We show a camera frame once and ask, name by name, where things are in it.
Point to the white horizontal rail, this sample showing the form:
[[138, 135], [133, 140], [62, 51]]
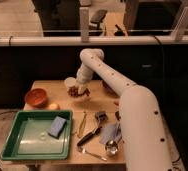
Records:
[[92, 41]]

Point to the metal measuring cup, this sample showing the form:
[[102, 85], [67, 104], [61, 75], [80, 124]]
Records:
[[111, 148]]

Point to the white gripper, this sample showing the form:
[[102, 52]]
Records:
[[84, 75]]

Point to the red bowl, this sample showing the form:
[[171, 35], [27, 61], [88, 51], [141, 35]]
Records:
[[36, 97]]

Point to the dark rectangular block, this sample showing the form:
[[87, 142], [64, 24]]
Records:
[[117, 115]]

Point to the green plastic tray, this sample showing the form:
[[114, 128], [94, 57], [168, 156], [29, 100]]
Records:
[[28, 138]]

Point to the purple bowl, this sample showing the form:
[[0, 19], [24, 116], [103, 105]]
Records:
[[107, 88]]

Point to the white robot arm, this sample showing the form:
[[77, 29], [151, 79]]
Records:
[[144, 139]]

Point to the metal spoon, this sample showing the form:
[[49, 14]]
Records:
[[84, 151]]

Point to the bunch of red grapes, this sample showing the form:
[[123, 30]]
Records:
[[74, 92]]

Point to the black office chair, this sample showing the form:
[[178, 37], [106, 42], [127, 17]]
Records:
[[95, 22]]

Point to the grey blue cloth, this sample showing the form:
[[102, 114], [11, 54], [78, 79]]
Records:
[[111, 131]]

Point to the black handled brush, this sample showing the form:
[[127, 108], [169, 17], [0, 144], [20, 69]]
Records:
[[100, 117]]

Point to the small yellow fruit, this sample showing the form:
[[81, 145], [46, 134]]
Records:
[[54, 106]]

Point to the blue sponge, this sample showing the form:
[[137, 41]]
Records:
[[56, 126]]

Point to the white cup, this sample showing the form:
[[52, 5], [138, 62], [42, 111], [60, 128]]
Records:
[[70, 83]]

